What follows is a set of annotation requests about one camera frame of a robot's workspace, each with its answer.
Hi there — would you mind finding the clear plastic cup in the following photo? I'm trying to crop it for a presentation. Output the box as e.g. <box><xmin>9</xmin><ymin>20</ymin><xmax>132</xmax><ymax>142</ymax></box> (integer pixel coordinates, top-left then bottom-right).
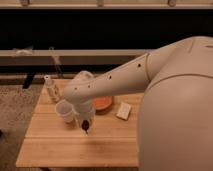
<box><xmin>55</xmin><ymin>100</ymin><xmax>74</xmax><ymax>123</ymax></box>

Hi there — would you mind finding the wooden table top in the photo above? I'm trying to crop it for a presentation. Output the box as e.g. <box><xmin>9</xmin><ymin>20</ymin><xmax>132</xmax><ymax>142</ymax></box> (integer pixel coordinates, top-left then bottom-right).
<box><xmin>16</xmin><ymin>90</ymin><xmax>142</xmax><ymax>168</ymax></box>

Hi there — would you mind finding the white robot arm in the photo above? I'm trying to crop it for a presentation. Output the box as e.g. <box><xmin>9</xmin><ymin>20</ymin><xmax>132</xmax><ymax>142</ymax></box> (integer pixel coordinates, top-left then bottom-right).
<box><xmin>64</xmin><ymin>36</ymin><xmax>213</xmax><ymax>171</ymax></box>

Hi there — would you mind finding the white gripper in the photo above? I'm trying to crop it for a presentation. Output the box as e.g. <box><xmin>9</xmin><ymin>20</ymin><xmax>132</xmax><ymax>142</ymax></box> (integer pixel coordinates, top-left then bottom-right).
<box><xmin>75</xmin><ymin>100</ymin><xmax>96</xmax><ymax>130</ymax></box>

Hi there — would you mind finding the grey horizontal rail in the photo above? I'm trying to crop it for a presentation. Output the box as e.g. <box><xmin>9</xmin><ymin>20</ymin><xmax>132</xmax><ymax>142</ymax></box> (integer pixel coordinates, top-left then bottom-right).
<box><xmin>0</xmin><ymin>49</ymin><xmax>150</xmax><ymax>66</ymax></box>

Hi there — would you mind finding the dark red pepper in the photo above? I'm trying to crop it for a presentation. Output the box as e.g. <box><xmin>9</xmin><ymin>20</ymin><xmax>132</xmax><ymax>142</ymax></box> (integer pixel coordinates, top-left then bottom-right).
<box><xmin>81</xmin><ymin>120</ymin><xmax>90</xmax><ymax>133</ymax></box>

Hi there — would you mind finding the orange ceramic bowl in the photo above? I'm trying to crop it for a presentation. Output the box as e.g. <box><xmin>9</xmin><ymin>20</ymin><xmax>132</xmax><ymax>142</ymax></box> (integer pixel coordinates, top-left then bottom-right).
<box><xmin>93</xmin><ymin>96</ymin><xmax>113</xmax><ymax>111</ymax></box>

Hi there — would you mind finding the white soap bar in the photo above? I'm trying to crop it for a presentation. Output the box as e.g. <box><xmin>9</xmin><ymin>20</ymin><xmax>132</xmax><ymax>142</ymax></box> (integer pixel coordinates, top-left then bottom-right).
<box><xmin>116</xmin><ymin>102</ymin><xmax>131</xmax><ymax>120</ymax></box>

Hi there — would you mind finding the small white bottle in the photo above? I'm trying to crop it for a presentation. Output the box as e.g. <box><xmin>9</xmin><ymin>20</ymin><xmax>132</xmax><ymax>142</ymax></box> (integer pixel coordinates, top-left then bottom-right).
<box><xmin>44</xmin><ymin>75</ymin><xmax>60</xmax><ymax>103</ymax></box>

